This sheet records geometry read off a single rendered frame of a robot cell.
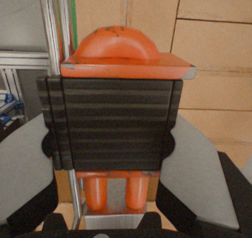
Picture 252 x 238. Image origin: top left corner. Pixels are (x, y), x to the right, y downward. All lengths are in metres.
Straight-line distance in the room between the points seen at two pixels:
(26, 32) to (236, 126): 1.45
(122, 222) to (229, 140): 1.01
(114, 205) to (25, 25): 1.36
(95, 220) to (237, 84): 0.91
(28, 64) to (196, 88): 0.97
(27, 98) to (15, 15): 0.54
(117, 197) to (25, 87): 1.18
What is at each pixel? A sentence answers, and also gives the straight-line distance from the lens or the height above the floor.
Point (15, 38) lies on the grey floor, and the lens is 1.50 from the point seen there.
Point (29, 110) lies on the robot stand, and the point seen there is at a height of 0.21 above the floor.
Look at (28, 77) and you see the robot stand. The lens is 1.29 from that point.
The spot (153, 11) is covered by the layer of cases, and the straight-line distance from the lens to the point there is 0.79.
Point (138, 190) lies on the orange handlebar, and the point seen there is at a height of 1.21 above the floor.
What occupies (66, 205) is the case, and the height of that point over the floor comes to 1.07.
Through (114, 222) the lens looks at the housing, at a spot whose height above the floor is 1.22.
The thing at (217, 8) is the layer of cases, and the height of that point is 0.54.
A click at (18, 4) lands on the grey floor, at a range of 1.47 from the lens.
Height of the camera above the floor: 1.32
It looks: 63 degrees down
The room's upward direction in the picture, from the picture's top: 174 degrees clockwise
